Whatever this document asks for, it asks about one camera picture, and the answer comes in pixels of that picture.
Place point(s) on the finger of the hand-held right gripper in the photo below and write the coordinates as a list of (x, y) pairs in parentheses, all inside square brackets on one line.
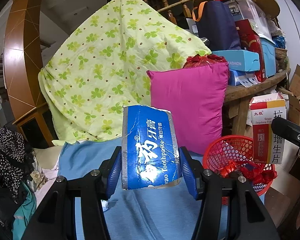
[(292, 135)]

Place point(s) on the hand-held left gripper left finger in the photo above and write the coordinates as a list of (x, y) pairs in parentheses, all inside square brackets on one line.
[(113, 175)]

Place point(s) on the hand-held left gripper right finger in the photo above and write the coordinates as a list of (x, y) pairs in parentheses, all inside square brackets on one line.
[(188, 175)]

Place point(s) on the white red medicine box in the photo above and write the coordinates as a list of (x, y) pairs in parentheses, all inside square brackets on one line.
[(263, 120)]

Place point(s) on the red plastic basket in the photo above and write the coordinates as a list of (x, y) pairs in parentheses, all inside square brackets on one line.
[(227, 150)]

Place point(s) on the blue toothpaste box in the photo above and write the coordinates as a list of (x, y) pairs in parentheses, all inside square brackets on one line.
[(150, 145)]

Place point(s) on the blue blanket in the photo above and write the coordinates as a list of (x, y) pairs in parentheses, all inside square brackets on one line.
[(150, 215)]

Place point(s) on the round wooden table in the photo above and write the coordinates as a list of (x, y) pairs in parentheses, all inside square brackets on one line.
[(240, 97)]

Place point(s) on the cream cushion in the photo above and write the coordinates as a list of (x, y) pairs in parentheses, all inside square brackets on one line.
[(48, 156)]

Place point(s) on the pink pillow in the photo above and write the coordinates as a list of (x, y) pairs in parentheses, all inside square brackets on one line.
[(195, 105)]

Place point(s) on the beige patterned cloth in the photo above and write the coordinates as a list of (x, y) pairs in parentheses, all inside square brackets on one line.
[(38, 180)]

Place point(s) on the white and blue box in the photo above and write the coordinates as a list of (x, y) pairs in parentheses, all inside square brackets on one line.
[(242, 78)]

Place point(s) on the wicker basket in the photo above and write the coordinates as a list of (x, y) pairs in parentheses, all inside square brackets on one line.
[(281, 53)]

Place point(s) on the light blue flat box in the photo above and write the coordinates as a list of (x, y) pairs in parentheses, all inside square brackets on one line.
[(237, 60)]

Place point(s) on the teal garment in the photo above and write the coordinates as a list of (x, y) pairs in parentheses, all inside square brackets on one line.
[(26, 210)]

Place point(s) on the red gift box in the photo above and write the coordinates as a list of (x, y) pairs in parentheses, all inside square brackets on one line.
[(252, 47)]

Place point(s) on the black white floral garment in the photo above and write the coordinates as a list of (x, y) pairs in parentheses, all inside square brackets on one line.
[(8, 155)]

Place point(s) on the green clover print quilt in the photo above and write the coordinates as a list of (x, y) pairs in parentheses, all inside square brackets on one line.
[(102, 62)]

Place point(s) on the red bag behind pillow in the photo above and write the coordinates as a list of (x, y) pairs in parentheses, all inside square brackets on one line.
[(205, 60)]

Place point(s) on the clear plastic storage box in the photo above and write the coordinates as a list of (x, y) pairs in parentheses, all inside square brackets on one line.
[(250, 12)]

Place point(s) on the wooden pillar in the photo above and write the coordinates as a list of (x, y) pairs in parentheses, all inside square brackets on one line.
[(22, 55)]

